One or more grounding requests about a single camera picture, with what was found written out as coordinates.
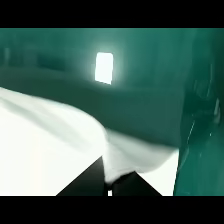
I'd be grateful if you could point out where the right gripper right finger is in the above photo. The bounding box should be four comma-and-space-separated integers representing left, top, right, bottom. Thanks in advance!
111, 171, 163, 197

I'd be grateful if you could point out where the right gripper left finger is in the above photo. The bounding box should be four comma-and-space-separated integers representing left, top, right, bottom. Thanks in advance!
55, 155, 109, 197

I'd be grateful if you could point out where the white garment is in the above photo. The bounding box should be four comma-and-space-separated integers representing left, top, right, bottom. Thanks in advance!
0, 86, 181, 197

